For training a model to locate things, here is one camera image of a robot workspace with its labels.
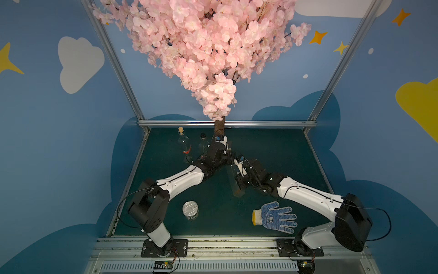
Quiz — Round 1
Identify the clear square glass bottle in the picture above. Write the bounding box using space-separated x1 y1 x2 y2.
226 165 245 198

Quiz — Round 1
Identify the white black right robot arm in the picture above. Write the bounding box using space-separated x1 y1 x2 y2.
234 158 373 256

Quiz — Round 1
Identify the black capped glass bottle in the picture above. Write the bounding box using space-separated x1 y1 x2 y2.
198 132 209 158

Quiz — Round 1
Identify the cork stoppered glass bottle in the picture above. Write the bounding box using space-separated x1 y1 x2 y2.
178 127 192 155

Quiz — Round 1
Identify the blue dotted work glove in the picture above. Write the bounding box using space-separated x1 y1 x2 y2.
252 202 298 234

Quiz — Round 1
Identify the aluminium back crossbar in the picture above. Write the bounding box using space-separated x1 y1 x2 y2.
138 119 317 128

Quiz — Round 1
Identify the pink cherry blossom tree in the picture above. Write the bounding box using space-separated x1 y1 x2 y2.
91 0 311 123

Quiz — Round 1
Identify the small green circuit board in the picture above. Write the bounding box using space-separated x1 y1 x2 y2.
153 260 173 272

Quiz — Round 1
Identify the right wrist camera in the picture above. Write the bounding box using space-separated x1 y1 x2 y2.
234 155 247 177

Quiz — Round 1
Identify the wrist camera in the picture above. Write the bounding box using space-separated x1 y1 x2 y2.
234 155 247 177
214 135 228 148

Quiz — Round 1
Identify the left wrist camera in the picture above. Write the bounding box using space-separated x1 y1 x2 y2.
214 135 228 148

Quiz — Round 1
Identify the aluminium frame post right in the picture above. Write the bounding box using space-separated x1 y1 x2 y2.
303 0 383 136

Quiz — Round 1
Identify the aluminium frame post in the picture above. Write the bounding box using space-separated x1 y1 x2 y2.
81 0 150 135
303 0 383 136

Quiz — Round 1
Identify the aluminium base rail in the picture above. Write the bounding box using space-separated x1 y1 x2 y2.
85 236 380 274

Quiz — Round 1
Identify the aluminium frame post left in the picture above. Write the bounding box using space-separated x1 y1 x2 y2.
81 0 150 135

